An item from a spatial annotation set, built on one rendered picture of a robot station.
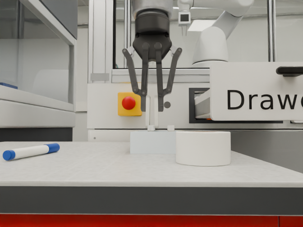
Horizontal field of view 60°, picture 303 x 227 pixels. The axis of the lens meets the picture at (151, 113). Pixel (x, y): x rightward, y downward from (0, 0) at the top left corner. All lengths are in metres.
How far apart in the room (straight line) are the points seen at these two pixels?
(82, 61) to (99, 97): 3.68
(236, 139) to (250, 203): 0.62
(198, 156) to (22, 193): 0.19
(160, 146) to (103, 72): 0.47
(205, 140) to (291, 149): 0.63
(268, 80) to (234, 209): 0.34
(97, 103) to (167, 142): 0.44
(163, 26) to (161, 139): 0.24
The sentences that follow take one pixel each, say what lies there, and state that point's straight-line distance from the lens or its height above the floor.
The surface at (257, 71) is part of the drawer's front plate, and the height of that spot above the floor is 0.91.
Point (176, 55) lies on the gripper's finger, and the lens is 0.57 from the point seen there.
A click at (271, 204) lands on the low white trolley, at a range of 0.26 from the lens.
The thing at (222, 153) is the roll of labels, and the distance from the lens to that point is 0.33.
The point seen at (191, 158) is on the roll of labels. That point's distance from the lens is 0.32.
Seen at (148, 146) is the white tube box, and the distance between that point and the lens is 0.45.
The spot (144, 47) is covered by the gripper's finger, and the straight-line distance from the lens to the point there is 0.56.
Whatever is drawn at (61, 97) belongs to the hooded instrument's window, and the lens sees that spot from 1.68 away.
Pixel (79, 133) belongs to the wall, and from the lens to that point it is 4.41.
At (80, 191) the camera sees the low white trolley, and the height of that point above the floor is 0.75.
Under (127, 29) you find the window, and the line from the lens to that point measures 0.91.
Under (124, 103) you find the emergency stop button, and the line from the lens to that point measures 0.76.
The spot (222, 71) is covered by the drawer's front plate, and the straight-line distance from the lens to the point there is 0.52.
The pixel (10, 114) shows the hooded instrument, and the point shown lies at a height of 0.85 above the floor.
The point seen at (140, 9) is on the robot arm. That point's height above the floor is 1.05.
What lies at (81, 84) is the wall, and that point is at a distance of 4.45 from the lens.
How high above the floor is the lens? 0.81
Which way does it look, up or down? 3 degrees up
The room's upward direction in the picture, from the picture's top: straight up
